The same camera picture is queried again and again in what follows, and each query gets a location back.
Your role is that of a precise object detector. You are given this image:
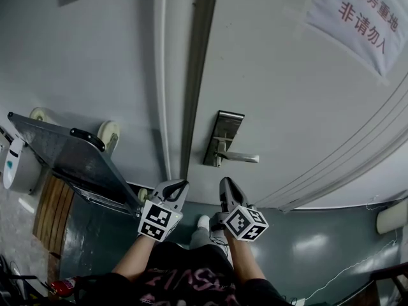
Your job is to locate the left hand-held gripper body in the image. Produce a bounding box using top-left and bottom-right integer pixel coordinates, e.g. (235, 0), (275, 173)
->
(137, 194), (184, 243)

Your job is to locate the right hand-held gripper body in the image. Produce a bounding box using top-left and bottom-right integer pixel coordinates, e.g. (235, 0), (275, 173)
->
(210, 200), (270, 243)

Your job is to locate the metal door lock with handle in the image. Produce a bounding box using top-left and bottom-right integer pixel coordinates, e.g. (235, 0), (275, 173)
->
(202, 110), (260, 168)

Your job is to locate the white door with metal handle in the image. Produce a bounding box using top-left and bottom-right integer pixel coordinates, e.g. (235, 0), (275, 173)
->
(186, 0), (408, 212)

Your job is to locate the person's right forearm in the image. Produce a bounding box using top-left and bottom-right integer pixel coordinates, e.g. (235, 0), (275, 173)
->
(222, 231), (268, 287)

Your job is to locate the person's left forearm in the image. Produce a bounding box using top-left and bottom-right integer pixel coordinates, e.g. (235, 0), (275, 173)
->
(112, 234), (157, 284)

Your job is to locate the person's grey trouser leg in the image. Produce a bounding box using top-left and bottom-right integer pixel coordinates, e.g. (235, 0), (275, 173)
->
(189, 226), (212, 252)

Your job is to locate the person's black printed shirt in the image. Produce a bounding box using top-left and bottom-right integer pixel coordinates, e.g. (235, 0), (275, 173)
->
(75, 240), (288, 306)

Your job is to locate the grey metal platform trolley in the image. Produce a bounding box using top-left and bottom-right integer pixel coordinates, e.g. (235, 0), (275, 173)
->
(6, 106), (154, 219)

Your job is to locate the wooden plank ramp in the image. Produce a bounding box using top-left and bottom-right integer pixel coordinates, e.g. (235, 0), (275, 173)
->
(32, 173), (77, 255)

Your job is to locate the red fire extinguisher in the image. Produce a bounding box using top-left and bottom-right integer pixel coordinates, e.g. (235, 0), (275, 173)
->
(47, 275), (81, 298)

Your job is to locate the large white toilet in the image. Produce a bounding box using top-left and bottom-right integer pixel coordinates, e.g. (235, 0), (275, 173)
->
(3, 138), (43, 195)

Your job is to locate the white cylindrical roll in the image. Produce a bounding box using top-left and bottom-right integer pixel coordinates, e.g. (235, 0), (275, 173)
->
(375, 199), (408, 236)

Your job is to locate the white paper sign red print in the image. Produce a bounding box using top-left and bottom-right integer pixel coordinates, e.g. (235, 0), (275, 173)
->
(303, 0), (406, 78)

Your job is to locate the thin black cable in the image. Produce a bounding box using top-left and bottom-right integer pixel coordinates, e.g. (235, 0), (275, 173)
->
(209, 233), (231, 249)

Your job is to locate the long white cord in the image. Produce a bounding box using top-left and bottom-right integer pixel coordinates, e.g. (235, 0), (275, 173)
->
(302, 240), (398, 303)

